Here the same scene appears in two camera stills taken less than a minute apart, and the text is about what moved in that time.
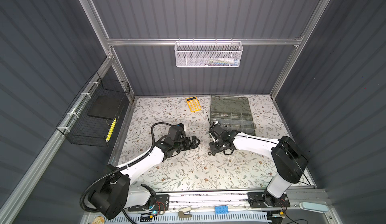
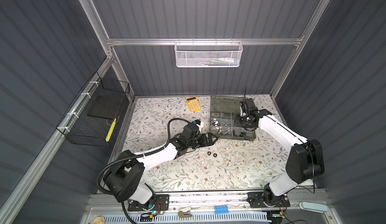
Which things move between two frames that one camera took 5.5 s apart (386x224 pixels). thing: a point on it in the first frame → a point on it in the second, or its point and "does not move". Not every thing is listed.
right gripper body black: (215, 146) → (240, 121)
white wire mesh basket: (208, 54) does not move
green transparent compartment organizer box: (232, 113) does not move
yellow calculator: (193, 104) does not move
